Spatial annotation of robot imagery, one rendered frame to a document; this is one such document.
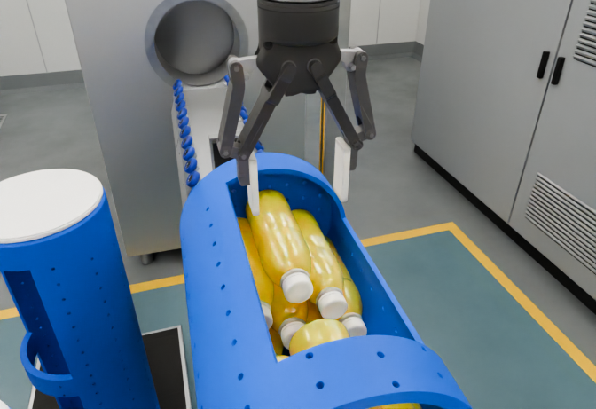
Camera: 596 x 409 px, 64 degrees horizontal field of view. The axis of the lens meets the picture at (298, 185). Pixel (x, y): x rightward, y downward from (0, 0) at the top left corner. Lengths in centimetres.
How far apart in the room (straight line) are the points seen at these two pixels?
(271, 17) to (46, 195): 83
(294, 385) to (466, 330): 183
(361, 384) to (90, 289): 81
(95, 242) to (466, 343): 158
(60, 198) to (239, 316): 69
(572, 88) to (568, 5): 34
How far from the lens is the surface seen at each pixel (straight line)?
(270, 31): 44
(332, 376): 45
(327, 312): 68
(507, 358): 220
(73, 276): 112
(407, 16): 579
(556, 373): 223
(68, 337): 122
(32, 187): 122
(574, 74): 234
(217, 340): 55
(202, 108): 180
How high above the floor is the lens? 160
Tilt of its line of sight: 32 degrees down
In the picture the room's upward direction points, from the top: straight up
